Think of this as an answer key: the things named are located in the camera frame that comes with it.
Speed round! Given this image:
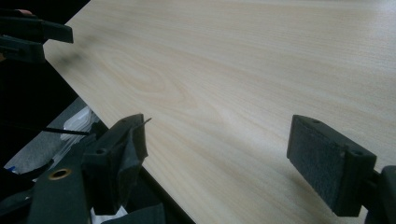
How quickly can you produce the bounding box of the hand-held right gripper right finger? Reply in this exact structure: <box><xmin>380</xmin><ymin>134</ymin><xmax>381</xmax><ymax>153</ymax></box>
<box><xmin>286</xmin><ymin>114</ymin><xmax>378</xmax><ymax>217</ymax></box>

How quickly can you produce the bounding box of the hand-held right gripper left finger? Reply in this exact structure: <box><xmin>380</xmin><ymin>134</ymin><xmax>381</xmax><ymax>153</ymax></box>
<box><xmin>81</xmin><ymin>113</ymin><xmax>152</xmax><ymax>217</ymax></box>

